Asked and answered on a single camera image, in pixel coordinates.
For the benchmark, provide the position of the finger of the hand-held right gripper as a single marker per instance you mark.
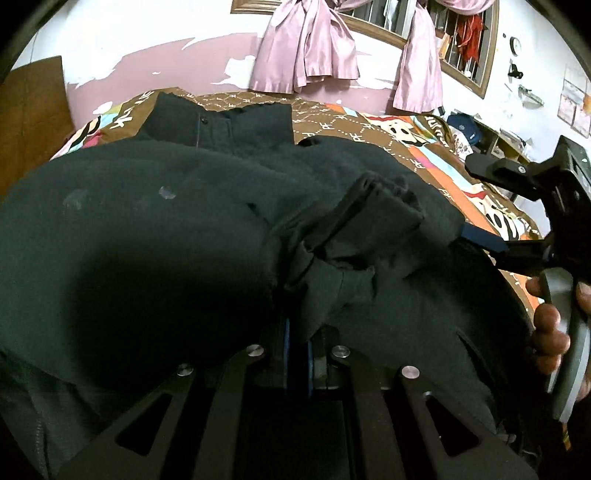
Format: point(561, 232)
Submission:
point(503, 173)
point(480, 235)

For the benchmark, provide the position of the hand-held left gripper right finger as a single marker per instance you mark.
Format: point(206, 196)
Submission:
point(308, 369)

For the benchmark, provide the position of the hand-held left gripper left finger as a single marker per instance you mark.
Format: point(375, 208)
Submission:
point(287, 350)

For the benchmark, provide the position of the black jacket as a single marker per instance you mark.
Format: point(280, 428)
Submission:
point(184, 230)

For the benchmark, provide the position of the person's right hand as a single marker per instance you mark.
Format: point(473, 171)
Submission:
point(547, 323)

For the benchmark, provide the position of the cluttered side shelf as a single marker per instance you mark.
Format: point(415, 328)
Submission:
point(503, 141)

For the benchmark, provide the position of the dark blue cap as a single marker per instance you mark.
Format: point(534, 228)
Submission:
point(464, 128)

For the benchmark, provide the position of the red hanging cloth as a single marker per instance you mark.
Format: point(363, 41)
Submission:
point(471, 30)

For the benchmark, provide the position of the brown printed blanket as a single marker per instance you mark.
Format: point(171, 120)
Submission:
point(351, 124)

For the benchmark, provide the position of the brown wooden board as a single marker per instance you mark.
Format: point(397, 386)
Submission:
point(32, 120)

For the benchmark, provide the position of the small metal wall rack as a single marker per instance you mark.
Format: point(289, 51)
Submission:
point(530, 95)

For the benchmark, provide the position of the cluster of wall pictures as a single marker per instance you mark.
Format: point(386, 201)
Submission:
point(575, 101)

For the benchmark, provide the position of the black wall hook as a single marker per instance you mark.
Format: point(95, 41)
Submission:
point(514, 70)

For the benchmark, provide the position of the barred window with wooden frame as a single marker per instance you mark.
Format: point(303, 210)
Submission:
point(466, 50)

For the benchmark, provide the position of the round wall clock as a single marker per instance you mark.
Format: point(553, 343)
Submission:
point(515, 45)

